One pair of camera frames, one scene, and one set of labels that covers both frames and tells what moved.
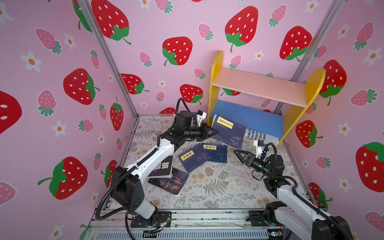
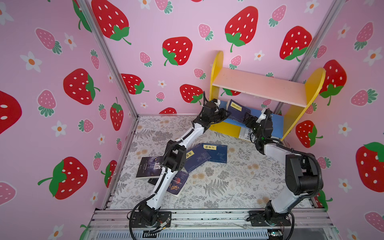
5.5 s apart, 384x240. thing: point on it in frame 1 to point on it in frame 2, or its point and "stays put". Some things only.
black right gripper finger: (248, 158) to (249, 120)
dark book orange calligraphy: (173, 185) stays put
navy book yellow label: (228, 131) to (237, 110)
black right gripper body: (259, 166) to (255, 130)
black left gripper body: (197, 133) to (214, 117)
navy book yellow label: (194, 157) stays put
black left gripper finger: (209, 131) to (223, 114)
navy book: (218, 153) stays put
